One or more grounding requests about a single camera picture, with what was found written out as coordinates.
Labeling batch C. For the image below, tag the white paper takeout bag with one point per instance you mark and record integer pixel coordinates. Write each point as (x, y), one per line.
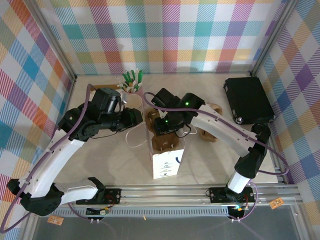
(165, 167)

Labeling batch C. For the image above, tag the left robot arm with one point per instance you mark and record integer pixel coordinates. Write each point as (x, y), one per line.
(60, 160)

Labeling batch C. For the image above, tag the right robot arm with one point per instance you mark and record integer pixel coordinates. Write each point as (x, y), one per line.
(225, 137)

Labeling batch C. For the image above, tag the brown cardboard napkin tray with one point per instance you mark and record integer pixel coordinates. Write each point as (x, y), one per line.
(107, 86)

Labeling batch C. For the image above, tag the stack of paper cups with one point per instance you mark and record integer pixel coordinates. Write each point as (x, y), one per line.
(136, 101)

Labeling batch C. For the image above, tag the white wrapped stirrer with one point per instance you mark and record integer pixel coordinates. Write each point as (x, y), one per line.
(132, 87)
(121, 85)

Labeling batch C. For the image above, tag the stack of brown cup carriers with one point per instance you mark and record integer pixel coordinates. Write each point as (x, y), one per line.
(208, 137)

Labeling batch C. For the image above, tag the pink metal straw can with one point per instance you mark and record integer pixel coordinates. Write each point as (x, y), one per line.
(140, 92)

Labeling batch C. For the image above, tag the green wrapped straw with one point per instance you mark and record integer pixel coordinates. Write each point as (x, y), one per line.
(130, 76)
(126, 77)
(140, 76)

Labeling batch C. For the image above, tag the white wrapped straw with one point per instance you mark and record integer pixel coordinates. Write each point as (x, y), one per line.
(136, 75)

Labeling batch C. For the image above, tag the black hard case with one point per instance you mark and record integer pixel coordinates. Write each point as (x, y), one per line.
(250, 100)

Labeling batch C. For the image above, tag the small black controller board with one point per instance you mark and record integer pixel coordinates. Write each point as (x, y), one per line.
(96, 211)
(237, 208)

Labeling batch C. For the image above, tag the orange marker tag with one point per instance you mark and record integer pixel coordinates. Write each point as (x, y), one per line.
(276, 203)
(55, 220)

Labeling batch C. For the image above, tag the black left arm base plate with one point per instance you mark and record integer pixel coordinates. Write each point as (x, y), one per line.
(115, 196)

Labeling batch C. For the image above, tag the aluminium frame post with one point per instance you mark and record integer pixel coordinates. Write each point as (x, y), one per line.
(272, 37)
(60, 50)

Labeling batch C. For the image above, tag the aluminium frame rail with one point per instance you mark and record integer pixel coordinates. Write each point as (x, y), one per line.
(162, 197)

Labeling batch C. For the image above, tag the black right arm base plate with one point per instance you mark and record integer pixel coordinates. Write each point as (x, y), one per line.
(215, 195)

